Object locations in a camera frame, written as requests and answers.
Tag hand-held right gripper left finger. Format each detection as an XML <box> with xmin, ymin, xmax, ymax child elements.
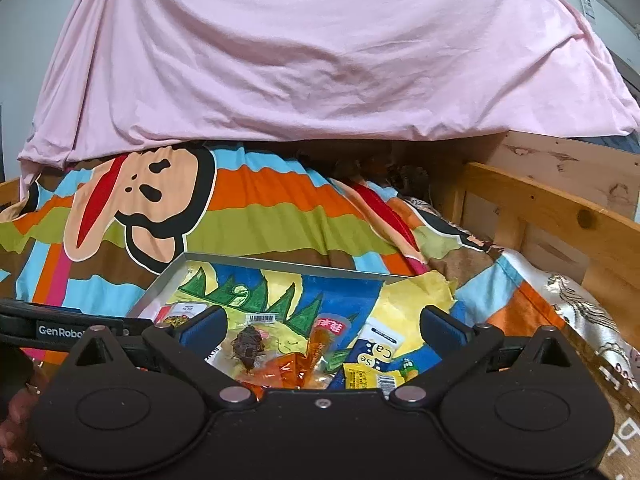
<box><xmin>57</xmin><ymin>305</ymin><xmax>258</xmax><ymax>407</ymax></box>

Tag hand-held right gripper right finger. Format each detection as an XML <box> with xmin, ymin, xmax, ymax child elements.
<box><xmin>390</xmin><ymin>305</ymin><xmax>588</xmax><ymax>407</ymax></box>

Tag mixed nuts packet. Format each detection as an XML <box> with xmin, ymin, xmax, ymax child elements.
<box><xmin>154</xmin><ymin>301</ymin><xmax>210</xmax><ymax>332</ymax></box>

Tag clear dark snack packet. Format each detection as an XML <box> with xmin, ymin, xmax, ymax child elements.
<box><xmin>204</xmin><ymin>310</ymin><xmax>282</xmax><ymax>377</ymax></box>

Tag grey metal tray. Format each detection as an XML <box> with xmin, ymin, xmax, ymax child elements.
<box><xmin>125</xmin><ymin>252</ymin><xmax>431</xmax><ymax>393</ymax></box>

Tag dark blue powder sachet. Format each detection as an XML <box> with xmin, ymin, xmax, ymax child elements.
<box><xmin>344</xmin><ymin>321</ymin><xmax>407</xmax><ymax>390</ymax></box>

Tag yellow snack packet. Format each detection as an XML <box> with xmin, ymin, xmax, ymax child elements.
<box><xmin>343</xmin><ymin>364</ymin><xmax>403</xmax><ymax>391</ymax></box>

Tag clear orange snack packet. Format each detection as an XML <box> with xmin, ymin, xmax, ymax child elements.
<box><xmin>245</xmin><ymin>314</ymin><xmax>351</xmax><ymax>392</ymax></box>

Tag person's left hand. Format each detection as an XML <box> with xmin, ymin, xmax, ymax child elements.
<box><xmin>0</xmin><ymin>377</ymin><xmax>41</xmax><ymax>461</ymax></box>

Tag colourful striped printed blanket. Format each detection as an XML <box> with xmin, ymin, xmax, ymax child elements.
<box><xmin>0</xmin><ymin>140</ymin><xmax>551</xmax><ymax>361</ymax></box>

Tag silver satin printed cloth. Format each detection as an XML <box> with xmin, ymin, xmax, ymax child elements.
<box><xmin>542</xmin><ymin>271</ymin><xmax>640</xmax><ymax>381</ymax></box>

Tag brown lettered blanket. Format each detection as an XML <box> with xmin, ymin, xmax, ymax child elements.
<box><xmin>597</xmin><ymin>395</ymin><xmax>640</xmax><ymax>480</ymax></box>

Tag pink bed sheet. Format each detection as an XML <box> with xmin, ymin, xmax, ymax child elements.
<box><xmin>17</xmin><ymin>0</ymin><xmax>640</xmax><ymax>201</ymax></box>

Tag wooden bed frame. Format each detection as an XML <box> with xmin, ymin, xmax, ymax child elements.
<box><xmin>0</xmin><ymin>129</ymin><xmax>640</xmax><ymax>346</ymax></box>

